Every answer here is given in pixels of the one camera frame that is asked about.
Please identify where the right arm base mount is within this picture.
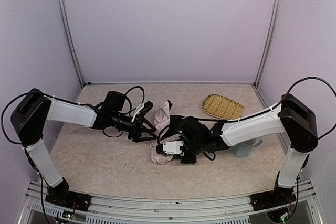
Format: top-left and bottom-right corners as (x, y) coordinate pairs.
(250, 191), (296, 211)

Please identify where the left aluminium frame post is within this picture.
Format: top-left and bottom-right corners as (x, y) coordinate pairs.
(57, 0), (86, 89)

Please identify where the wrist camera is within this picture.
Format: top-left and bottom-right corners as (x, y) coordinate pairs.
(156, 141), (184, 155)
(131, 101), (153, 125)

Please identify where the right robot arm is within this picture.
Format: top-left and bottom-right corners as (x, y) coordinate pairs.
(156, 91), (326, 210)

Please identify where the right aluminium frame post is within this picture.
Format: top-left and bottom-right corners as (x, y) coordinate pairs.
(254, 0), (281, 89)

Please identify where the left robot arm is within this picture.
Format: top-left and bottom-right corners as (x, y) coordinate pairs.
(1, 88), (157, 205)

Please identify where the pink and black folding umbrella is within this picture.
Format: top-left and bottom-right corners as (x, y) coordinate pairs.
(149, 100), (173, 165)

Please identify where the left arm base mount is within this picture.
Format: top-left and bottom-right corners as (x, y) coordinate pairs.
(45, 191), (91, 212)

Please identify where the aluminium frame post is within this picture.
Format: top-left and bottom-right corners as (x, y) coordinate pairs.
(254, 0), (281, 89)
(57, 0), (86, 89)

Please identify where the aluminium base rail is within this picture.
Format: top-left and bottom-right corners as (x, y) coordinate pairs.
(14, 180), (326, 223)

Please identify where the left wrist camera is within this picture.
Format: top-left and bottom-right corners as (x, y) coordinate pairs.
(131, 101), (153, 125)

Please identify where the woven bamboo tray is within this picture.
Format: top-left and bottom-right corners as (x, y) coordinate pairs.
(202, 94), (244, 120)

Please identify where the light blue ceramic mug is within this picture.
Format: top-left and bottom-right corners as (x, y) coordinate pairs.
(231, 138), (263, 158)

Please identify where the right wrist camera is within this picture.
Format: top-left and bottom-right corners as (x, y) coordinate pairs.
(156, 141), (184, 155)

